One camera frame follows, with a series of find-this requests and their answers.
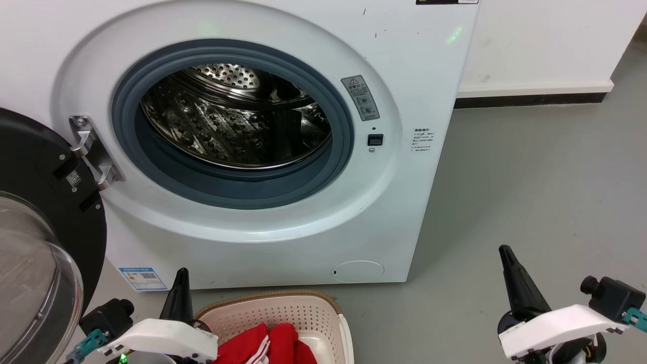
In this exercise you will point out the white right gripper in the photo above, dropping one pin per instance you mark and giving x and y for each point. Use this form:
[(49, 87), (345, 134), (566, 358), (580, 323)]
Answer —
[(551, 328)]

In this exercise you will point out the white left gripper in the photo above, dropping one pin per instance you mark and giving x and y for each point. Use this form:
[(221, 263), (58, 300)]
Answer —
[(167, 338)]

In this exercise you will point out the red garment with white stripes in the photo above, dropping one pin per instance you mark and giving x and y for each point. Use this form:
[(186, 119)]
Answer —
[(247, 346)]

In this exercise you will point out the cream perforated laundry basket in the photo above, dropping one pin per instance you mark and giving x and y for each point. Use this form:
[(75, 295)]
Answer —
[(313, 316)]

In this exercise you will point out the stainless steel washing machine drum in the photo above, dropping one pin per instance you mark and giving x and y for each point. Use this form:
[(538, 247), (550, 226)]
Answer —
[(202, 126)]

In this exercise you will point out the black round washer door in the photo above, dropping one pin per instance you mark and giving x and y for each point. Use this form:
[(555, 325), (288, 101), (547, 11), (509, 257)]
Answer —
[(35, 156)]

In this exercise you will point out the blue energy label sticker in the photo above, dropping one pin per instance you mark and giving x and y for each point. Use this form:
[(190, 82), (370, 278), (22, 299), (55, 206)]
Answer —
[(143, 279)]

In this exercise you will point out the grey rubber door gasket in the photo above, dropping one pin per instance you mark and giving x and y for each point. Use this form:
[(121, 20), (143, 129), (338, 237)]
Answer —
[(232, 192)]

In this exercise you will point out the white front-load washing machine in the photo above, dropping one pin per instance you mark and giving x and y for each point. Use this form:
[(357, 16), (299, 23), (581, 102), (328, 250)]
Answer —
[(404, 212)]

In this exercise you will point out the white QR code sticker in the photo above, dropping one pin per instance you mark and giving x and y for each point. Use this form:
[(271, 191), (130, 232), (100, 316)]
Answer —
[(74, 178)]

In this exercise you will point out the round white filter cover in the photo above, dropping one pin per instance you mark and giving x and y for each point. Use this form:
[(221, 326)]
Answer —
[(357, 271)]

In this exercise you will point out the silver metal door hinge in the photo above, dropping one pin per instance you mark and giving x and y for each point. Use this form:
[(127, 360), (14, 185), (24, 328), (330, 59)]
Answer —
[(91, 146)]

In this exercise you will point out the white text sticker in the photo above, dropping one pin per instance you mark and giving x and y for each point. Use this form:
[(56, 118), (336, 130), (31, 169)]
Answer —
[(422, 140)]

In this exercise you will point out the white and black baseboard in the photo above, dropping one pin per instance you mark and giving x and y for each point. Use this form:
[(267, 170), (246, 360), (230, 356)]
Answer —
[(530, 96)]

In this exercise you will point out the black door latch socket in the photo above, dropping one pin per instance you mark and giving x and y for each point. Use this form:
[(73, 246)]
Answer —
[(375, 140)]

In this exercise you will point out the grey warning label sticker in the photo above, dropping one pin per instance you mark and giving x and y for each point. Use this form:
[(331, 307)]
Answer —
[(360, 98)]

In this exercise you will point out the black control panel strip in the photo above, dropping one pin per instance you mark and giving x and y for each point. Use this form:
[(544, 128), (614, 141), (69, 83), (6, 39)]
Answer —
[(447, 2)]

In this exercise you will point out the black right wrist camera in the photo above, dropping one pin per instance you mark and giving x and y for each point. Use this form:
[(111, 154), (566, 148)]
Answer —
[(611, 299)]

